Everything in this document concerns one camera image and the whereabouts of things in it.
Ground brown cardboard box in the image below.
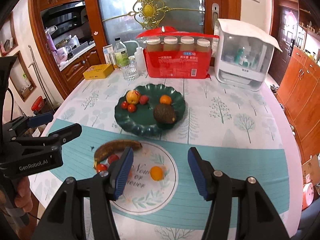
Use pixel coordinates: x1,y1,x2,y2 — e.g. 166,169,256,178
301,155,320,184

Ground brown overripe banana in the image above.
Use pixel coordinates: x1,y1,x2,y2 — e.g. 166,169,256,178
94,140,143,169

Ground silver door handle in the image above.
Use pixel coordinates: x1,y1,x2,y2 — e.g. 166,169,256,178
212,3,220,23

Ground dark green scalloped plate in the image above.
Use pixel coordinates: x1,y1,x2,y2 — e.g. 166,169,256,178
114,84,187,137

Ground wooden kitchen base cabinets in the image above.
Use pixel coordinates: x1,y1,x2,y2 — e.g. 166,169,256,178
59,42,102,85

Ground tall wooden cabinet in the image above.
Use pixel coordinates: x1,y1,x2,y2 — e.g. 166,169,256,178
275,7,320,165

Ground frosted glass door gold ornament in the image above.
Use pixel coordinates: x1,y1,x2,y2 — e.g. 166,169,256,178
84,0,240,50

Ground pink plastic stool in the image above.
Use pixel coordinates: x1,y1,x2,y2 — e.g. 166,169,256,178
301,182,314,210

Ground black cable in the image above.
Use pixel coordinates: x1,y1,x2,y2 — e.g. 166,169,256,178
7,87,16,122

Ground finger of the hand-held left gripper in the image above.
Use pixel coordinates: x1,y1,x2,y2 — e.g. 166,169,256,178
2,112,54,140
15,123,82,153

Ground white-capped beige jar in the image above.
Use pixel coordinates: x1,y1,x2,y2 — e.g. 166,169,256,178
147,37,160,52
197,38,211,53
164,36,178,52
180,36,195,52

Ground yellow apple with red sticker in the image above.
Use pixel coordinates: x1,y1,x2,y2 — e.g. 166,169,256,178
126,91,141,105

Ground yellow cardboard box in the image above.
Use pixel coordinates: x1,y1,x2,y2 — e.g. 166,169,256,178
83,64,113,80

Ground person's left hand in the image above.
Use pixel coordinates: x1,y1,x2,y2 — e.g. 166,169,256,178
14,176,32,209

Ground white round printed plate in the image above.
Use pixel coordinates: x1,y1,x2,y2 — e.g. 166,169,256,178
100,140,179,214

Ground clear bottle with green label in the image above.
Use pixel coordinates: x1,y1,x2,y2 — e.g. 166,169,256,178
114,37,129,70

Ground white squeeze bottle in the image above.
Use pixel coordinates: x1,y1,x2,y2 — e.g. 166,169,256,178
124,40,147,72

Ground teal striped table mat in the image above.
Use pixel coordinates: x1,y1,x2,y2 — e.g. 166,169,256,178
42,119,285,222

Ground clear drinking glass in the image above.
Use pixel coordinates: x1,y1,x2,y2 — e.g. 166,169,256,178
122,56,139,81

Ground dark avocado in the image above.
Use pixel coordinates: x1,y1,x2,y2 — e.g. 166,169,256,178
153,104,177,124

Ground black range hood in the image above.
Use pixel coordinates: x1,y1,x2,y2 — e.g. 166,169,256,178
41,1,87,28

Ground dark brown entrance door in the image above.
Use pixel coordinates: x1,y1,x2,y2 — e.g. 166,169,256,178
269,0,299,85

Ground wooden wall frame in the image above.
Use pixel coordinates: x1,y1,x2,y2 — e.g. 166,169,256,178
10,51,37,102

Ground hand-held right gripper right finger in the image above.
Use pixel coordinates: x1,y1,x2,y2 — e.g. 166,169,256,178
187,147,300,240

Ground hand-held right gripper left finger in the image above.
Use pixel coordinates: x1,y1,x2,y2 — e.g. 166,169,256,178
31,147,135,240

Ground red round tin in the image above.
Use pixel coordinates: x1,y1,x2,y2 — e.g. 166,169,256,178
31,96,45,112

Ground white bottle sterilizer appliance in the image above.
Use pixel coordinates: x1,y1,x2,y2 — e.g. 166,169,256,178
214,18,283,92

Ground red bag of jars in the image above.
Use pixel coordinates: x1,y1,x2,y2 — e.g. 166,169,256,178
136,26,220,79

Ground small white and blue carton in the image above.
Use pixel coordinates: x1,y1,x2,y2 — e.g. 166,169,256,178
103,44,114,64

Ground orange mandarin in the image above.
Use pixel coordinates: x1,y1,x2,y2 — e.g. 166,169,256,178
159,94,173,105
151,166,164,182

